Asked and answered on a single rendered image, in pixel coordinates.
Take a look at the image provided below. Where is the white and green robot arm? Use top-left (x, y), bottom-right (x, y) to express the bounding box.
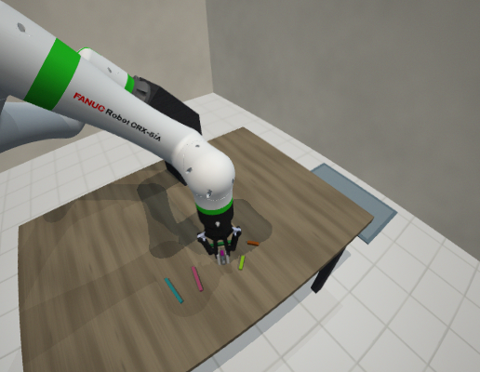
top-left (0, 1), bottom-right (235, 228)

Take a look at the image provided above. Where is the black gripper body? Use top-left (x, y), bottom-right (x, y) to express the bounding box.
top-left (204, 222), bottom-right (233, 241)

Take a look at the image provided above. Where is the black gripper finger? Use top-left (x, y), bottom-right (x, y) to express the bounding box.
top-left (222, 226), bottom-right (242, 264)
top-left (197, 232), bottom-right (220, 265)

